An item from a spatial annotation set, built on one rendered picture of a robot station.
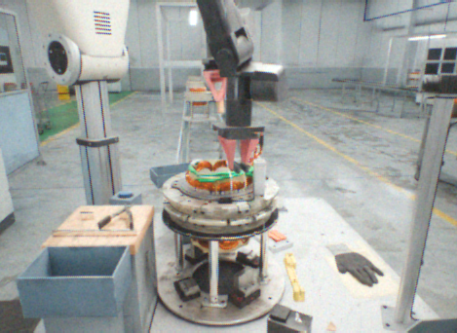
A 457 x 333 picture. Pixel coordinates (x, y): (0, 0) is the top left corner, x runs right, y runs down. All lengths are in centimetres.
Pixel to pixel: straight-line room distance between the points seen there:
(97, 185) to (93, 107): 26
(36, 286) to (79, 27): 71
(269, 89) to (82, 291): 50
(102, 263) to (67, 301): 11
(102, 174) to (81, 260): 49
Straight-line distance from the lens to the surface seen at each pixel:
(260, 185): 85
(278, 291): 102
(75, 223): 86
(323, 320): 99
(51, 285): 69
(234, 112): 71
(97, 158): 119
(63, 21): 111
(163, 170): 123
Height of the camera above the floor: 142
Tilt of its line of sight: 18 degrees down
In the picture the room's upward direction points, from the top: straight up
